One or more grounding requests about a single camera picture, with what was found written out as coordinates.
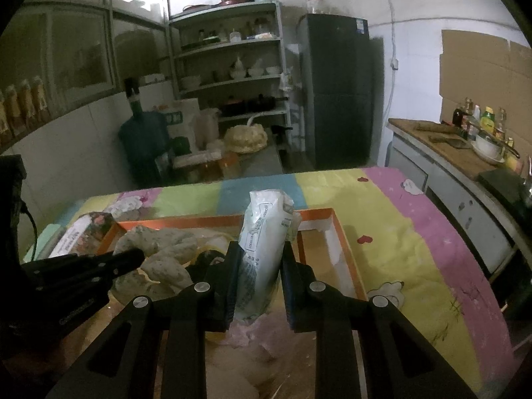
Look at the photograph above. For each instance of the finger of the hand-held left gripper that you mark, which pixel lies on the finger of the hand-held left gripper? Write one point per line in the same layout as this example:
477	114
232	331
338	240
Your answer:
83	266

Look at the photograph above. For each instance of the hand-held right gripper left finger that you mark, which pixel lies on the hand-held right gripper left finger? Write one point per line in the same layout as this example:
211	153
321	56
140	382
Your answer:
228	295

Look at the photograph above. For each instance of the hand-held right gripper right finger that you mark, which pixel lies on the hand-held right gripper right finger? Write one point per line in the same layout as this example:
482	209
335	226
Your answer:
289	295

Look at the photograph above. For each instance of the orange rimmed cardboard box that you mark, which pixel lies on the orange rimmed cardboard box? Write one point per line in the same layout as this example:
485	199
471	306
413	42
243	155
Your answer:
324	266

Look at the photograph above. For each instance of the pink towel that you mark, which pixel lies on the pink towel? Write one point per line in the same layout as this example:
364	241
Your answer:
253	334

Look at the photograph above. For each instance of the white plastic packet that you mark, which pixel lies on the white plastic packet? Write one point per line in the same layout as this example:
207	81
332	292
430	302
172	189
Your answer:
262	249

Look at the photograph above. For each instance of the beige fuzzy cloth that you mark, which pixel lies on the beige fuzzy cloth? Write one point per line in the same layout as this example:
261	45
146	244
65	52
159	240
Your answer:
166	257

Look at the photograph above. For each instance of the floral tissue pack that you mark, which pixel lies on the floral tissue pack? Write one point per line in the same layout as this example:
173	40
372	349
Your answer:
83	232

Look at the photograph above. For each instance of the pale green carton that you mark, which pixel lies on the pale green carton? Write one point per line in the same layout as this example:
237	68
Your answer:
45	235

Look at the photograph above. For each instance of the blue water jug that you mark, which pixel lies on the blue water jug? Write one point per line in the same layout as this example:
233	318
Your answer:
143	141

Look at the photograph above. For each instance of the pale yellow cabbage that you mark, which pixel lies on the pale yellow cabbage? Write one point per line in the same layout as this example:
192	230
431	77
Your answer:
245	139

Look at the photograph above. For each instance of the orange juice bottle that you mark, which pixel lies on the orange juice bottle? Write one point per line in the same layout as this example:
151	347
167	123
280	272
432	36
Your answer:
13	112
4	120
41	99
27	106

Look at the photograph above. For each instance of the pink plastic bag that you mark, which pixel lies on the pink plastic bag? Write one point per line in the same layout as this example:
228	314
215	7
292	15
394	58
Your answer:
207	126

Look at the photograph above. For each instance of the white sack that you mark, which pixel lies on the white sack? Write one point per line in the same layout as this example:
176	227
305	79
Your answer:
187	120

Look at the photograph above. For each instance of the white kitchen counter cabinet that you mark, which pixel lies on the white kitchen counter cabinet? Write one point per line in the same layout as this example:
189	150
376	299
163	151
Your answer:
453	199

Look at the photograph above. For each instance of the black pans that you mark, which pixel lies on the black pans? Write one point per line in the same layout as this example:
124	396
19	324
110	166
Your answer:
249	106

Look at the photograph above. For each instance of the wooden cutting board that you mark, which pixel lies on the wooden cutting board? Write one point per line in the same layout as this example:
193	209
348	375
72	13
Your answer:
409	133

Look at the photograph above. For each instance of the dark grey refrigerator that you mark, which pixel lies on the dark grey refrigerator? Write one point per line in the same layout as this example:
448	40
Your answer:
336	91

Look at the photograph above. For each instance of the interior glass window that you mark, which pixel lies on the interior glass window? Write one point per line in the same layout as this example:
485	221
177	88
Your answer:
75	50

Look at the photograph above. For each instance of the wooden rolling pin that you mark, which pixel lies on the wooden rolling pin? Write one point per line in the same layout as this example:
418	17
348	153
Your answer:
432	125

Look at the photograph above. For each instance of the row of white bowls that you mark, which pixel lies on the row of white bowls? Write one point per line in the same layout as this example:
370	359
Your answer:
255	70

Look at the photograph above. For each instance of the kitchen cleaver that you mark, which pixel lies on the kitchen cleaver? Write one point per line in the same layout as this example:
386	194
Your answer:
459	144

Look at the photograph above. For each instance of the black induction cooker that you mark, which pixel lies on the black induction cooker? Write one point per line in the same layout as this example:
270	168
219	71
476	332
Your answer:
505	185

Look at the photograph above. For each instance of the white bowl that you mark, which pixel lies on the white bowl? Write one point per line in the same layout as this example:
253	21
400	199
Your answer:
488	151

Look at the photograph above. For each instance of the white metal shelf rack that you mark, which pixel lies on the white metal shelf rack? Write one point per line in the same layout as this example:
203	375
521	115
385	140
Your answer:
226	44

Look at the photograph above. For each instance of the row of jars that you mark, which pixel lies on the row of jars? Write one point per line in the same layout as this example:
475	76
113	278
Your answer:
235	35

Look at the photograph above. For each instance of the cluster of condiment bottles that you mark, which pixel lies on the cluster of condiment bottles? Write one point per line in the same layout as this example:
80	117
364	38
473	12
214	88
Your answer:
487	118

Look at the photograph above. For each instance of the flat plate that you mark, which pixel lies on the flat plate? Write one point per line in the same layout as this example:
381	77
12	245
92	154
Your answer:
197	7

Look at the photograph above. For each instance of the glass jar with lid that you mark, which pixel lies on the glass jar with lid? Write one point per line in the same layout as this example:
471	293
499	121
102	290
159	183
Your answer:
315	4

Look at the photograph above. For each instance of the white wall outlet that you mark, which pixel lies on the white wall outlet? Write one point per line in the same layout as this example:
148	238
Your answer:
395	65

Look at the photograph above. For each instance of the cardboard wall sheets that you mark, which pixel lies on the cardboard wall sheets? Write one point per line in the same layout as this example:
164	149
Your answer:
478	70

